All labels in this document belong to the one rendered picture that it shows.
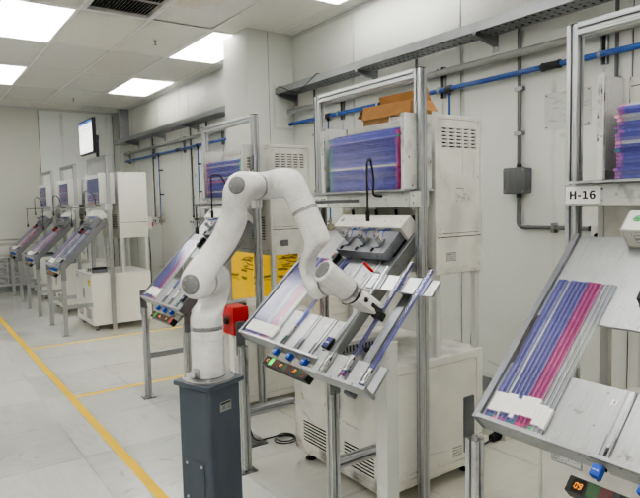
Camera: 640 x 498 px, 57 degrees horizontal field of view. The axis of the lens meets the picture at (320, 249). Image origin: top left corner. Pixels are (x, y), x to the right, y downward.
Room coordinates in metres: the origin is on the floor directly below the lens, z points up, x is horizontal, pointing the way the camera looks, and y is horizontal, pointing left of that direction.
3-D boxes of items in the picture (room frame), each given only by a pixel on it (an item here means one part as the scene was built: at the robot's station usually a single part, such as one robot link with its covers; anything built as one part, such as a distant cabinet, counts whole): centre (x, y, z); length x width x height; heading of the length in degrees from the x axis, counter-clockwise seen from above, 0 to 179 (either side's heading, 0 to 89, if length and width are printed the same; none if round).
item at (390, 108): (3.06, -0.43, 1.82); 0.68 x 0.30 x 0.20; 35
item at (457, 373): (2.91, -0.31, 0.31); 0.70 x 0.65 x 0.62; 35
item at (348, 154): (2.79, -0.25, 1.52); 0.51 x 0.13 x 0.27; 35
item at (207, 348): (2.14, 0.42, 0.79); 0.19 x 0.19 x 0.18
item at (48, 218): (9.12, 4.07, 0.95); 1.37 x 0.82 x 1.90; 125
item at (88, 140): (6.66, 2.53, 2.10); 0.58 x 0.14 x 0.41; 35
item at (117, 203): (6.75, 2.41, 0.95); 1.36 x 0.82 x 1.90; 125
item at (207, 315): (2.17, 0.41, 1.00); 0.19 x 0.12 x 0.24; 162
